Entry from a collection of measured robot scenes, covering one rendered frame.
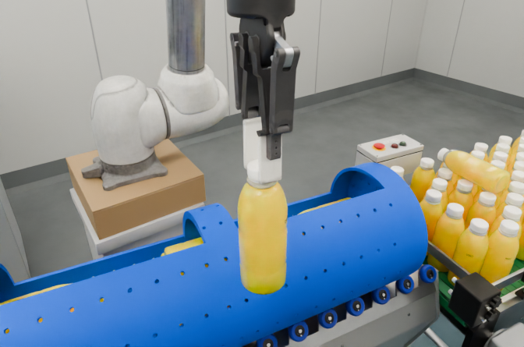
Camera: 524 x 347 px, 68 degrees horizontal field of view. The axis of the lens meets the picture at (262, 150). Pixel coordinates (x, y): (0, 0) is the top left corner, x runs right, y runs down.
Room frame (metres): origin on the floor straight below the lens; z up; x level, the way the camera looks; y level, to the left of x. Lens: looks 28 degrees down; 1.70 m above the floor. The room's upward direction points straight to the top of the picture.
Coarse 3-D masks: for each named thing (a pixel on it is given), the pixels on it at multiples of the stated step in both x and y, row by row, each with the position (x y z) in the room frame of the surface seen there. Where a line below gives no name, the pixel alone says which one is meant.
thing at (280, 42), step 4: (276, 32) 0.42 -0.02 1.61; (276, 36) 0.42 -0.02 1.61; (280, 36) 0.42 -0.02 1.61; (276, 40) 0.41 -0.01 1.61; (280, 40) 0.41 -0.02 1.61; (284, 40) 0.41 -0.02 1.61; (276, 44) 0.41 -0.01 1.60; (280, 44) 0.40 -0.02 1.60; (284, 44) 0.40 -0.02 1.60; (288, 44) 0.40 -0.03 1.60; (284, 48) 0.39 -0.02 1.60; (288, 48) 0.39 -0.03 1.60; (292, 48) 0.40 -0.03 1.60; (288, 52) 0.39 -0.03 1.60; (292, 52) 0.39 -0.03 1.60; (272, 56) 0.40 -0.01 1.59; (288, 56) 0.39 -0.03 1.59; (292, 56) 0.39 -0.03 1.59; (288, 60) 0.39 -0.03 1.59; (284, 64) 0.39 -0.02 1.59; (288, 64) 0.40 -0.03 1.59
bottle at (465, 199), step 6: (456, 186) 0.95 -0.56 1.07; (456, 192) 0.93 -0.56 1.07; (462, 192) 0.92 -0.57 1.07; (468, 192) 0.92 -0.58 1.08; (450, 198) 0.94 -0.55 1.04; (456, 198) 0.92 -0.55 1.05; (462, 198) 0.91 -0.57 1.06; (468, 198) 0.91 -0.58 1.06; (462, 204) 0.91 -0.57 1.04; (468, 204) 0.91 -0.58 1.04; (468, 210) 0.90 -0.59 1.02; (462, 216) 0.90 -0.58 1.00
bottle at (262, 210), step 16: (256, 192) 0.42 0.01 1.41; (272, 192) 0.42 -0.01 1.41; (240, 208) 0.42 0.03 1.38; (256, 208) 0.41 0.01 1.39; (272, 208) 0.41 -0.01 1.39; (240, 224) 0.42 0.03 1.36; (256, 224) 0.41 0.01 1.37; (272, 224) 0.41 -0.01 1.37; (240, 240) 0.42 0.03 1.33; (256, 240) 0.41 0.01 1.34; (272, 240) 0.41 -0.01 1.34; (240, 256) 0.42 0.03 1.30; (256, 256) 0.40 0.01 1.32; (272, 256) 0.40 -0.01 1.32; (240, 272) 0.42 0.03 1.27; (256, 272) 0.40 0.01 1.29; (272, 272) 0.40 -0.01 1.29; (256, 288) 0.40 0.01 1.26; (272, 288) 0.40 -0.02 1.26
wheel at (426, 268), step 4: (424, 264) 0.74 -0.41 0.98; (428, 264) 0.73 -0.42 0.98; (420, 268) 0.73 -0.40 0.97; (424, 268) 0.72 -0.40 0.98; (428, 268) 0.72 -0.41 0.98; (432, 268) 0.73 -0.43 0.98; (420, 272) 0.72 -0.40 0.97; (424, 272) 0.71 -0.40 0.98; (428, 272) 0.72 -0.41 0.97; (432, 272) 0.72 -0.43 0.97; (436, 272) 0.72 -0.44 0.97; (420, 276) 0.71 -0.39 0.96; (424, 276) 0.71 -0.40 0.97; (428, 276) 0.71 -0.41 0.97; (432, 276) 0.71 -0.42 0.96; (436, 276) 0.72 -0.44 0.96; (424, 280) 0.71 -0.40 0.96; (428, 280) 0.71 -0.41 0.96; (432, 280) 0.71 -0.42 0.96
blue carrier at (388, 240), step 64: (384, 192) 0.70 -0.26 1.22; (128, 256) 0.65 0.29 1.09; (192, 256) 0.51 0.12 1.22; (320, 256) 0.56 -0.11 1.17; (384, 256) 0.60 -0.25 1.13; (0, 320) 0.38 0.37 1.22; (64, 320) 0.39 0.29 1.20; (128, 320) 0.41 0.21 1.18; (192, 320) 0.44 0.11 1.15; (256, 320) 0.47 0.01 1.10
